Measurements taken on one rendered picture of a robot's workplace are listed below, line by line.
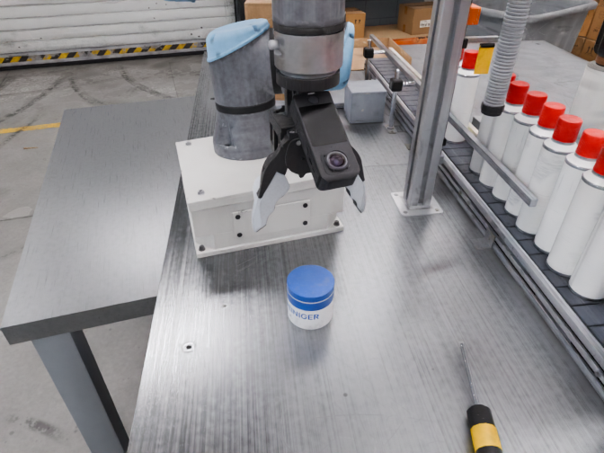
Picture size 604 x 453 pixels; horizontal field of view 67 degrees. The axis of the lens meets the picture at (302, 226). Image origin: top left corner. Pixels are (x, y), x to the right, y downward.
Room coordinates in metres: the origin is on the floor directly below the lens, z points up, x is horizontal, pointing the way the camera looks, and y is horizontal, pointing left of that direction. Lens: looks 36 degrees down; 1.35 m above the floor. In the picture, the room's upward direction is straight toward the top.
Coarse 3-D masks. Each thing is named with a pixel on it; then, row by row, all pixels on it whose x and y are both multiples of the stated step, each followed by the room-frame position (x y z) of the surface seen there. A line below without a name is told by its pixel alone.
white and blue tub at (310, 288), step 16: (304, 272) 0.50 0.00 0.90; (320, 272) 0.50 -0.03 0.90; (288, 288) 0.48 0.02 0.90; (304, 288) 0.47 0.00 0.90; (320, 288) 0.47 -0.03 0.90; (288, 304) 0.48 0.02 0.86; (304, 304) 0.45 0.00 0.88; (320, 304) 0.45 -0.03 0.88; (304, 320) 0.45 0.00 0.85; (320, 320) 0.46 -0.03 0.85
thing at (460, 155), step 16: (384, 64) 1.60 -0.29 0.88; (400, 96) 1.29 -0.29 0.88; (416, 96) 1.29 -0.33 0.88; (448, 144) 0.98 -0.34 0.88; (464, 144) 0.98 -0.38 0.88; (464, 160) 0.89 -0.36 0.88; (464, 176) 0.83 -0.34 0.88; (480, 192) 0.76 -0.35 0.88; (496, 208) 0.71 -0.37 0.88; (512, 224) 0.65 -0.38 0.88; (528, 240) 0.61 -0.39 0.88; (544, 256) 0.56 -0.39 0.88; (544, 272) 0.53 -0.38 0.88; (560, 288) 0.49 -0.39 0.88; (576, 304) 0.46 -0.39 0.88; (592, 304) 0.46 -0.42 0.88; (592, 320) 0.43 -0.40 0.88
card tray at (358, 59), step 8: (360, 40) 1.99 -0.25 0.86; (384, 40) 2.01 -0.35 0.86; (392, 40) 1.96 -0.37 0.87; (360, 48) 1.98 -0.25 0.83; (376, 48) 1.98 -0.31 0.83; (400, 48) 1.85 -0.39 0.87; (352, 56) 1.86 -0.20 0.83; (360, 56) 1.86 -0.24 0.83; (376, 56) 1.86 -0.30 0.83; (384, 56) 1.86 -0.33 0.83; (408, 56) 1.74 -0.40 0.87; (352, 64) 1.76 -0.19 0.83; (360, 64) 1.76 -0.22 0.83
